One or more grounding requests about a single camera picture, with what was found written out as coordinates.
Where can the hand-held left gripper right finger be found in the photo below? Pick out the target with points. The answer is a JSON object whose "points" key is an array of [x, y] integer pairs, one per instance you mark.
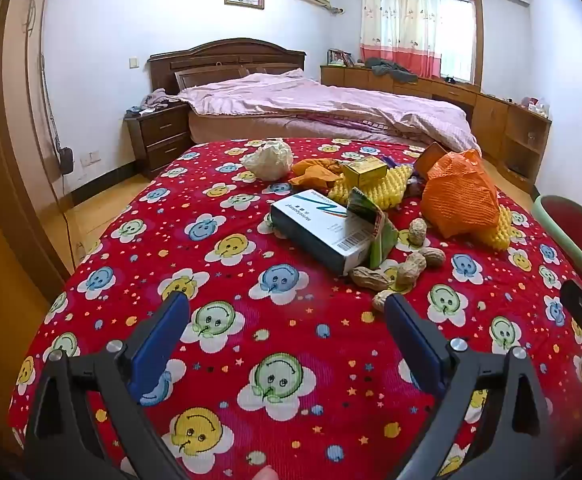
{"points": [[413, 342]]}

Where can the pile of pale clothes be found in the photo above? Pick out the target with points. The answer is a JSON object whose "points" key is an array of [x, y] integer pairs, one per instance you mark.
{"points": [[156, 99]]}

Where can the pink and white containers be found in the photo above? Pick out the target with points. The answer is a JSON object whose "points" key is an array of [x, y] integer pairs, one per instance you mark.
{"points": [[536, 106]]}

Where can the torn green carton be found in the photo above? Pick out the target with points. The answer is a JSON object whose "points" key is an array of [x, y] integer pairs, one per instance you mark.
{"points": [[378, 230]]}

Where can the orange cardboard box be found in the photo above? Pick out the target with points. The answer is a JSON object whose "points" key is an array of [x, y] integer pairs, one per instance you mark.
{"points": [[428, 160]]}

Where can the dark wooden nightstand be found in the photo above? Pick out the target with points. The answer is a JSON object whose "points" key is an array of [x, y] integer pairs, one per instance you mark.
{"points": [[161, 135]]}

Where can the crumpled white paper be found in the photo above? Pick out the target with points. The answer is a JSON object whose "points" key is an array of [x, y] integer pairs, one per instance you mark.
{"points": [[268, 160]]}

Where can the purple wrapper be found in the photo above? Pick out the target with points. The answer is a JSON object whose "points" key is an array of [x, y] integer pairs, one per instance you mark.
{"points": [[390, 161]]}

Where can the orange wrapper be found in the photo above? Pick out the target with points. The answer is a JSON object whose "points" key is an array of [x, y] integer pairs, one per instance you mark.
{"points": [[316, 175]]}

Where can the long wooden desk cabinet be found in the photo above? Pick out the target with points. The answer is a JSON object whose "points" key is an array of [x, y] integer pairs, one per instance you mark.
{"points": [[491, 115]]}

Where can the grey crumpled garment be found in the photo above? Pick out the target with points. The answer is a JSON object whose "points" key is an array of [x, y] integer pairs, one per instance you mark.
{"points": [[388, 67]]}

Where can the white wall outlet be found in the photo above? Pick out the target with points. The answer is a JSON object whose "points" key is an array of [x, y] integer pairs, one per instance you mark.
{"points": [[91, 159]]}

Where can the dark wooden bed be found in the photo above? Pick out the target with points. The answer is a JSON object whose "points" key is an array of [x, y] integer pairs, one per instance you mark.
{"points": [[221, 55]]}

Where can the yellow foam fruit net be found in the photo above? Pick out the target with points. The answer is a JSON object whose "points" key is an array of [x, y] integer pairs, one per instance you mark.
{"points": [[501, 232], [391, 187]]}

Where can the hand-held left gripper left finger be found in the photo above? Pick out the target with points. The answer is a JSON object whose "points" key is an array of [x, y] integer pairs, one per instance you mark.
{"points": [[161, 342]]}

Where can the floral curtain with red hem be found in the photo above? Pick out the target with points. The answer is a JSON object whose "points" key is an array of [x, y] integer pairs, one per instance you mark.
{"points": [[401, 20]]}

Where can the yellow and green small box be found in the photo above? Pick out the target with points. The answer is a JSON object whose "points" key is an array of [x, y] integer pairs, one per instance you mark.
{"points": [[366, 172]]}

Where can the white and dark carton box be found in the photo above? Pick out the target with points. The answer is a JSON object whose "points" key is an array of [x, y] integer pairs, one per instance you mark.
{"points": [[311, 225]]}

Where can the orange foam fruit net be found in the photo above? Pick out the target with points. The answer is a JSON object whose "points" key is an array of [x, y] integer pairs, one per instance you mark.
{"points": [[458, 195]]}

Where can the black power adapter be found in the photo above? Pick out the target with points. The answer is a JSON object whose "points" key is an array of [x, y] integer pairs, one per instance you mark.
{"points": [[66, 160]]}

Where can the wooden framed window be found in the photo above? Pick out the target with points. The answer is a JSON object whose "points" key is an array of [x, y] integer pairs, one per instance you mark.
{"points": [[458, 35]]}

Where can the red smiley flower blanket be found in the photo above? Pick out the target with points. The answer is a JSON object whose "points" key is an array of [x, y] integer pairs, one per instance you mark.
{"points": [[291, 310]]}

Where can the green bin with red inside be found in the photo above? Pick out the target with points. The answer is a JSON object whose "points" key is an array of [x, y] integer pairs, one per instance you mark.
{"points": [[571, 230]]}

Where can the peanut in shell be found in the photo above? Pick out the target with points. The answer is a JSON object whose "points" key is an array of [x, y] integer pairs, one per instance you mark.
{"points": [[417, 231], [382, 301], [370, 278], [432, 256], [411, 270]]}

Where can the pink duvet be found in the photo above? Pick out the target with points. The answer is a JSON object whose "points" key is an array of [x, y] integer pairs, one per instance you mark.
{"points": [[321, 100]]}

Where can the white wall switch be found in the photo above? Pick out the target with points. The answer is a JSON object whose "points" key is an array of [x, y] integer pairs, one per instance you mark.
{"points": [[134, 63]]}

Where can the person's left hand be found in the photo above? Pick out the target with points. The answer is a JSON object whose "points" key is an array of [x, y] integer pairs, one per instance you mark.
{"points": [[266, 474]]}

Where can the row of books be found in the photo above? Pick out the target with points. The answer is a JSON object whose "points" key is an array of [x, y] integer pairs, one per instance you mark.
{"points": [[340, 58]]}

